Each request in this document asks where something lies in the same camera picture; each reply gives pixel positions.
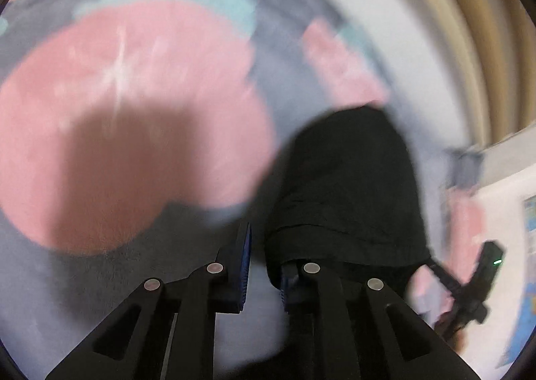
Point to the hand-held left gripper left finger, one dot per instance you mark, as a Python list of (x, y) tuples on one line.
[(244, 263)]

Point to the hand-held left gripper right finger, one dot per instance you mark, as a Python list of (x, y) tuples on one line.
[(286, 281)]

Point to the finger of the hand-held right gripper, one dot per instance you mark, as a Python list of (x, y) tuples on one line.
[(444, 277)]

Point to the black garment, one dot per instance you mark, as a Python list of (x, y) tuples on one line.
[(347, 196)]

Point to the pink and grey patterned blanket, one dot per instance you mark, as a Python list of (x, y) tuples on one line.
[(138, 112)]

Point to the beige curtain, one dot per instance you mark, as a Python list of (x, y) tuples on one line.
[(473, 28)]

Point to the blue printed wall poster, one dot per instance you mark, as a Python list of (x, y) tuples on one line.
[(521, 279)]

